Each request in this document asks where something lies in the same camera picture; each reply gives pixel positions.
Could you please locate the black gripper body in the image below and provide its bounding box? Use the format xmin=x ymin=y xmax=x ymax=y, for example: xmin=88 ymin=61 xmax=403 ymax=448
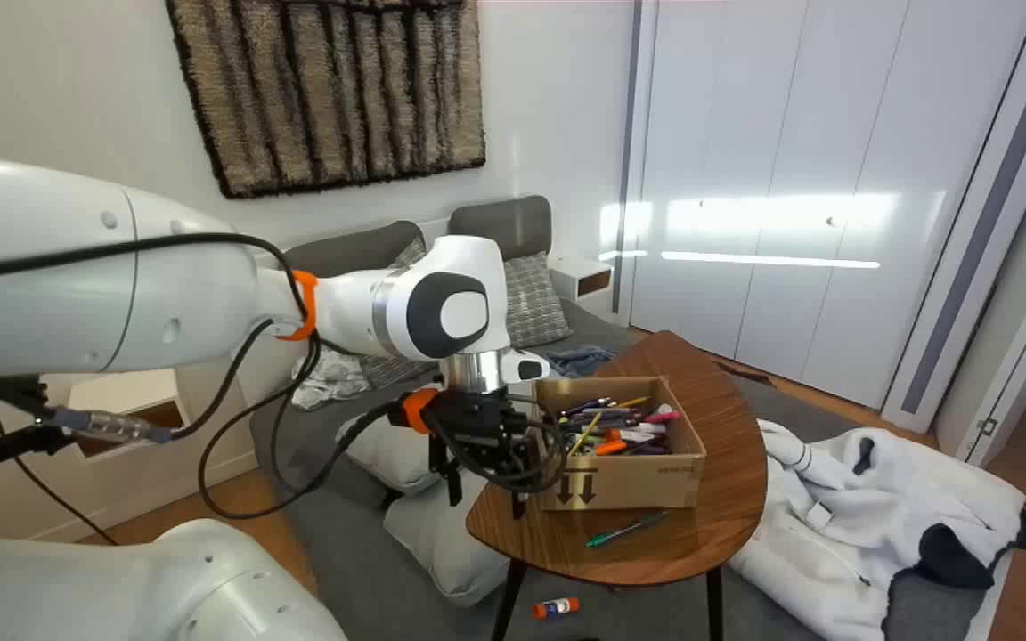
xmin=420 ymin=388 xmax=547 ymax=490

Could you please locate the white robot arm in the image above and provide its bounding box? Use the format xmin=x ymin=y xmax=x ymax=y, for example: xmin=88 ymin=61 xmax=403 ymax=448
xmin=0 ymin=159 xmax=547 ymax=641

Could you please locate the green pen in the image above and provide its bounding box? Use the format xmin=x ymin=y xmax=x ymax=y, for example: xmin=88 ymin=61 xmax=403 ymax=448
xmin=585 ymin=512 xmax=666 ymax=549

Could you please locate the cardboard box of pens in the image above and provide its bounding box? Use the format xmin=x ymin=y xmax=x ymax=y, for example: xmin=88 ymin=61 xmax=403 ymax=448
xmin=536 ymin=378 xmax=705 ymax=512

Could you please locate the right beige pillow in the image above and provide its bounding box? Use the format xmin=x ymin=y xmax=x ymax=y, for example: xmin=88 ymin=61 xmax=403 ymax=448
xmin=386 ymin=479 xmax=506 ymax=604

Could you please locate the beige pillow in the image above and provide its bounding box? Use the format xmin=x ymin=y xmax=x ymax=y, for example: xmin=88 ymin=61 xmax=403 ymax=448
xmin=386 ymin=479 xmax=506 ymax=604
xmin=347 ymin=418 xmax=438 ymax=495

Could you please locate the left beige pillow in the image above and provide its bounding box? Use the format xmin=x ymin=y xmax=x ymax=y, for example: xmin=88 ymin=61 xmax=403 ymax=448
xmin=347 ymin=418 xmax=438 ymax=495

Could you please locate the orange glue stick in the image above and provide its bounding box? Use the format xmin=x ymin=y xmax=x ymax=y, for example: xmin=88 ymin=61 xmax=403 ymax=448
xmin=536 ymin=597 xmax=580 ymax=620

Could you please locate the blue cloth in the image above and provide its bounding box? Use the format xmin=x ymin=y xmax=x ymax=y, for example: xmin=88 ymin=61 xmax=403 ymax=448
xmin=550 ymin=346 xmax=612 ymax=378

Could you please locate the wooden side table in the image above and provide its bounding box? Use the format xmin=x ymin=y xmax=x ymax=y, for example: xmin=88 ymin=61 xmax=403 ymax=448
xmin=466 ymin=330 xmax=765 ymax=641

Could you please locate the small plaid cushion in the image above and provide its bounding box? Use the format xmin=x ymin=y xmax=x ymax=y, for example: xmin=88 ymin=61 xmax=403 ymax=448
xmin=506 ymin=255 xmax=571 ymax=346

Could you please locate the floral grey pillow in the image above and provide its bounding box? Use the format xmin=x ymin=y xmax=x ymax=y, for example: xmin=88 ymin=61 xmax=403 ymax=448
xmin=294 ymin=348 xmax=371 ymax=409

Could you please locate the large plaid cushion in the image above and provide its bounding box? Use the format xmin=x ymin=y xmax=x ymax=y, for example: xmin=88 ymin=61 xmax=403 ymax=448
xmin=390 ymin=239 xmax=428 ymax=270

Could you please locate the white nightstand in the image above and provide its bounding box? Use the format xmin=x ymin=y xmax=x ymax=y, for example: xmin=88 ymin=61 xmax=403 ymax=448
xmin=550 ymin=255 xmax=612 ymax=321

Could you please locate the white blanket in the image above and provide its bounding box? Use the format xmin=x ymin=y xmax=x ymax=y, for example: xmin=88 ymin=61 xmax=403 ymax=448
xmin=731 ymin=419 xmax=1026 ymax=641

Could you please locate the white wardrobe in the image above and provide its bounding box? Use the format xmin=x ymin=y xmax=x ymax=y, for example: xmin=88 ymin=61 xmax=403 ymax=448
xmin=629 ymin=0 xmax=1026 ymax=407

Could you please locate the shaggy wall rug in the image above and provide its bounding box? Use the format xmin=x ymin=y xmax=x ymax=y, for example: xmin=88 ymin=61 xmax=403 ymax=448
xmin=164 ymin=0 xmax=486 ymax=201

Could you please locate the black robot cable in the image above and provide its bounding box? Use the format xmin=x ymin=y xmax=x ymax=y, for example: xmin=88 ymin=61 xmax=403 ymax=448
xmin=0 ymin=229 xmax=445 ymax=549

